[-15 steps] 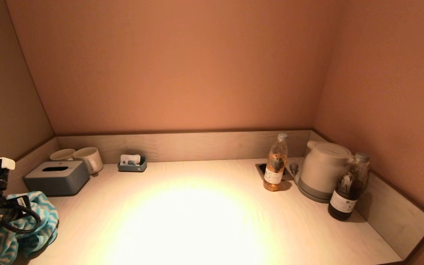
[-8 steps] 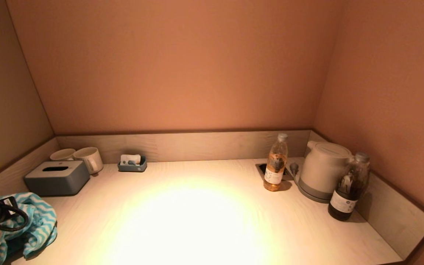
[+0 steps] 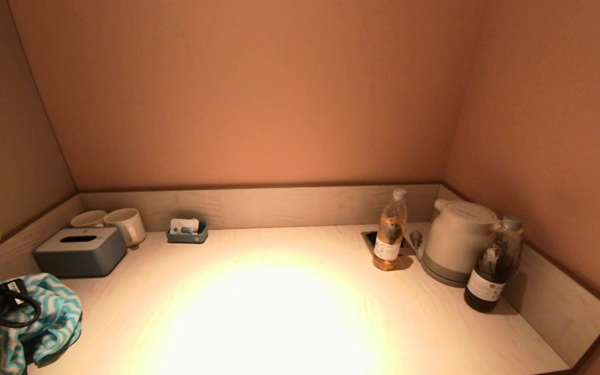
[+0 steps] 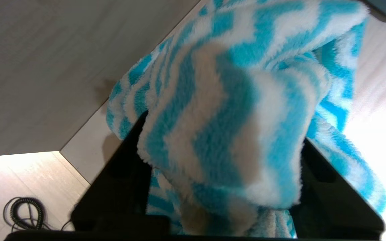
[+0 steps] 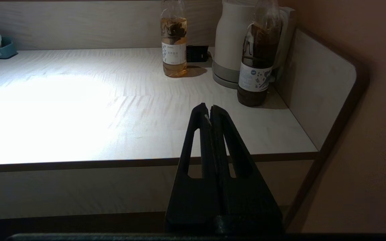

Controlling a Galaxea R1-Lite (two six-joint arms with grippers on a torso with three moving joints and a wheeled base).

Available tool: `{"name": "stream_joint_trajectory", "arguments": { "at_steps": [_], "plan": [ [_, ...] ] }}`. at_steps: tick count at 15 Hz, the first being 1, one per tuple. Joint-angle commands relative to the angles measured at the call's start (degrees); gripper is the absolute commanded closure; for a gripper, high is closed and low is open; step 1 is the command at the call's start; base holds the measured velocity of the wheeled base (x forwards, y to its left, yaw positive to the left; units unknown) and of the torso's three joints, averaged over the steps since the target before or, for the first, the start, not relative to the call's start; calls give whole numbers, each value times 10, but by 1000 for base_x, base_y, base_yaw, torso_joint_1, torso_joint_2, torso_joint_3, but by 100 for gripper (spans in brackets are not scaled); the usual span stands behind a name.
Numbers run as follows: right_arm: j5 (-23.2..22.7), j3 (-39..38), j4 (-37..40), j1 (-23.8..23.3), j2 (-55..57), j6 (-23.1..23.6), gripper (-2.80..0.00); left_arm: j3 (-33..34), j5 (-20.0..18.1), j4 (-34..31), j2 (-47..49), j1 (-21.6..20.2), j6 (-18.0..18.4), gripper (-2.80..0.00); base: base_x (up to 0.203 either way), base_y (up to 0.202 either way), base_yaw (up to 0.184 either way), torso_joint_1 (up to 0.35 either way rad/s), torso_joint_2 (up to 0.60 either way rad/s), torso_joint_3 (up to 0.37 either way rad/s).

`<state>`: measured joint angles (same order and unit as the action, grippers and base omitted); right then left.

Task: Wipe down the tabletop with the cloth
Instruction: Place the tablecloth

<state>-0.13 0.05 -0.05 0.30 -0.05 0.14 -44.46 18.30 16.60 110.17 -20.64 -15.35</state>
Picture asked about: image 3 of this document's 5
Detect teal white zigzag towel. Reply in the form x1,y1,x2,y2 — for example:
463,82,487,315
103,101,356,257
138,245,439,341
0,272,83,375

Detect grey tissue box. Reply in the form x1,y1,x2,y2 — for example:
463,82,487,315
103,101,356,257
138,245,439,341
33,227,128,278

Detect small grey tray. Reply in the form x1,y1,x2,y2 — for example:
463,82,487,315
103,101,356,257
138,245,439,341
167,221,209,244

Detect white sachet packets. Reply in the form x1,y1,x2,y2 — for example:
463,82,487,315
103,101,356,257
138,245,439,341
170,218,200,234

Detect recessed power socket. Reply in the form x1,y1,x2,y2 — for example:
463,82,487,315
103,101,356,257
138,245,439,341
361,231,415,258

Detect orange drink plastic bottle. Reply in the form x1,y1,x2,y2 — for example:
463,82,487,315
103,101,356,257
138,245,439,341
372,188,408,271

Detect grey kettle base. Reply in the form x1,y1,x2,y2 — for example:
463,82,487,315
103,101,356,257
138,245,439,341
420,254,469,289

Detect white electric kettle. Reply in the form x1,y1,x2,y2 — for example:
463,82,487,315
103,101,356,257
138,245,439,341
423,199,502,283

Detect dark drink plastic bottle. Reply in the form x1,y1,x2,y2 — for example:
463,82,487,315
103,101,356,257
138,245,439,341
464,215,524,314

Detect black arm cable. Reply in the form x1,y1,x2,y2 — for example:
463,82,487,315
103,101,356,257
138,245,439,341
0,281,42,330

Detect white mug without visible handle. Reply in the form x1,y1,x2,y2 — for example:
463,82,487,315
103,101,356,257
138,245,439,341
70,210,108,229

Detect white mug with handle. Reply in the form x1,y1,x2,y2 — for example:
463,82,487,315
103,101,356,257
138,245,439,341
104,208,147,247

